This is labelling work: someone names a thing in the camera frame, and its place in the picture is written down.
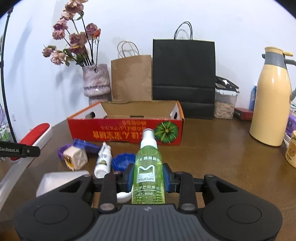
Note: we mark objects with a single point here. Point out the clear seed storage container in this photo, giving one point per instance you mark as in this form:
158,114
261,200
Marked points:
226,93

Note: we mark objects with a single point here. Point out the pink textured ceramic vase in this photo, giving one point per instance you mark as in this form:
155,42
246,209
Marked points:
96,83

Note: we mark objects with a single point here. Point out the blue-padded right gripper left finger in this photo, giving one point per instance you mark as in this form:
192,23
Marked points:
124,181

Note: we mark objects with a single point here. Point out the cream yellow thermos jug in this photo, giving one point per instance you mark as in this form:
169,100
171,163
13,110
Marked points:
273,98

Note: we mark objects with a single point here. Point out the blue ridged cap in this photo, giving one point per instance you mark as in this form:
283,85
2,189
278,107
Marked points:
86,146

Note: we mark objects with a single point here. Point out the green mucun spray bottle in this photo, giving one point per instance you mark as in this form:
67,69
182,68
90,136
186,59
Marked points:
148,179

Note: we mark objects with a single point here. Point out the purple ridged cap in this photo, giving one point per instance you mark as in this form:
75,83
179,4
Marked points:
61,150

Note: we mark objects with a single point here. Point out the purple packaged item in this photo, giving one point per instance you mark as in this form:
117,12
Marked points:
291,125

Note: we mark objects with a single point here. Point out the brown kraft paper bag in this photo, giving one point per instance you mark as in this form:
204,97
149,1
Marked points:
131,74

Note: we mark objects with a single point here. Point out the clear white-lidded jar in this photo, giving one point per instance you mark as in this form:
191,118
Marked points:
54,180

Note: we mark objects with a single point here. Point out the black paper bag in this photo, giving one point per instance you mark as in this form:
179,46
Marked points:
185,70

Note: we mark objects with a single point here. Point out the white nasal spray bottle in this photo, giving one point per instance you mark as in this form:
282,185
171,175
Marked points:
103,164

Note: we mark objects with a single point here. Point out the blue drink can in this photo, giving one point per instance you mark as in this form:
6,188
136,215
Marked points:
252,98

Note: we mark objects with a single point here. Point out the red cardboard pumpkin box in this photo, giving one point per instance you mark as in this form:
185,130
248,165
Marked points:
125,121

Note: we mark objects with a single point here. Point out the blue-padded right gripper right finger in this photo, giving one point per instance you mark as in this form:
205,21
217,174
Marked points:
172,181

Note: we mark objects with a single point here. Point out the red white lint brush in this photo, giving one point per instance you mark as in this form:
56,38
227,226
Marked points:
43,133

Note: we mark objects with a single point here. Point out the dark red small box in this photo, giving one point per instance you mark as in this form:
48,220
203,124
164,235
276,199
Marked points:
243,114

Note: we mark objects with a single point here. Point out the blue round lid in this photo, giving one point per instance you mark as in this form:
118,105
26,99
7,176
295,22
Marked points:
120,162

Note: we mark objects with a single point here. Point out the white cube power adapter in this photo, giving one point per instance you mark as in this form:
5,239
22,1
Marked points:
75,158

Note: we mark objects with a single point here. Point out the dried pink rose bouquet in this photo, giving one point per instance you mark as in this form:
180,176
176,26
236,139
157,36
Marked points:
82,41

